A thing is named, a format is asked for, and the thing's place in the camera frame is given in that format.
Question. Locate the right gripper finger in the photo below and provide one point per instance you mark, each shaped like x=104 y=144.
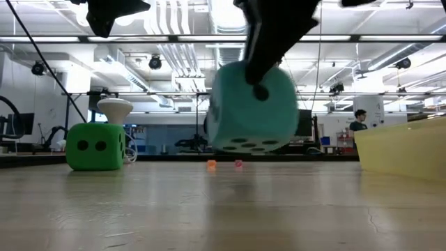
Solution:
x=268 y=38

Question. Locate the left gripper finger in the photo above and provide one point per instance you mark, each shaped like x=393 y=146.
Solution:
x=108 y=14

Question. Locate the large teal foam die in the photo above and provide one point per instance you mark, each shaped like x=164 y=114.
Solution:
x=237 y=115

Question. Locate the small red translucent die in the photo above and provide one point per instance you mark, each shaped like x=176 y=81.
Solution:
x=238 y=163

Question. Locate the black ceiling spotlight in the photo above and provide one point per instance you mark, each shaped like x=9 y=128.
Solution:
x=336 y=88
x=38 y=68
x=155 y=62
x=403 y=63

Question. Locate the black computer monitor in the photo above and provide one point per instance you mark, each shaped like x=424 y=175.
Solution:
x=305 y=122
x=27 y=122

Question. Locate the white mushroom-shaped lamp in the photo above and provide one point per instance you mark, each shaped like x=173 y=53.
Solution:
x=115 y=108

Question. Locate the blue storage box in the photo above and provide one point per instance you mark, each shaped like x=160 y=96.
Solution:
x=325 y=140

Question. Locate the black tripod stand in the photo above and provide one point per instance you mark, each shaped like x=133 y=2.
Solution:
x=197 y=141

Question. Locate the person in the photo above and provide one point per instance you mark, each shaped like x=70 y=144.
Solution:
x=358 y=126

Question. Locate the red storage rack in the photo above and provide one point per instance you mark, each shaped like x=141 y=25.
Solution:
x=343 y=141

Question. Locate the small orange translucent die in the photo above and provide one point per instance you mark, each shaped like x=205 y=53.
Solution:
x=211 y=164

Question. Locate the large green foam die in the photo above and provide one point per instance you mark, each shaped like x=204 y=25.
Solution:
x=94 y=153

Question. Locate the yellow translucent plastic bin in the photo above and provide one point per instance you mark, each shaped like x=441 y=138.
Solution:
x=400 y=153

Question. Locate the black aluminium frame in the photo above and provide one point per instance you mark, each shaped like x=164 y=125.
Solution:
x=174 y=157

